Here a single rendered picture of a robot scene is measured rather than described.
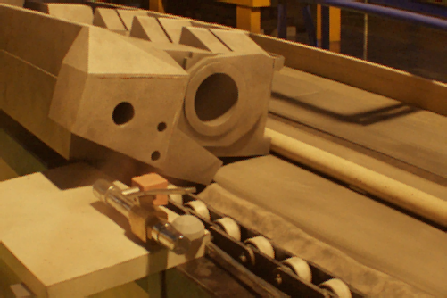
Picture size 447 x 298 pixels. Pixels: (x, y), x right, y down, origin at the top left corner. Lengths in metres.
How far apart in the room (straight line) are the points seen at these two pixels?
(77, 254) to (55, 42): 0.40
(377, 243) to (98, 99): 0.40
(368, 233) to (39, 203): 0.43
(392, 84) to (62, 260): 1.03
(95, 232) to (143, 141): 0.18
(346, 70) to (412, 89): 0.22
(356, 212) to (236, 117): 0.26
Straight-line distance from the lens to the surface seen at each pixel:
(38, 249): 0.77
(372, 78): 1.62
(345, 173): 1.05
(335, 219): 0.95
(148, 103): 0.92
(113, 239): 0.78
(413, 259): 0.86
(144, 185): 0.84
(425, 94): 1.52
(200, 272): 0.76
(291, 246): 0.89
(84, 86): 0.87
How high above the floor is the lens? 1.15
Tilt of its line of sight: 19 degrees down
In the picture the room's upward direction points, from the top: 1 degrees clockwise
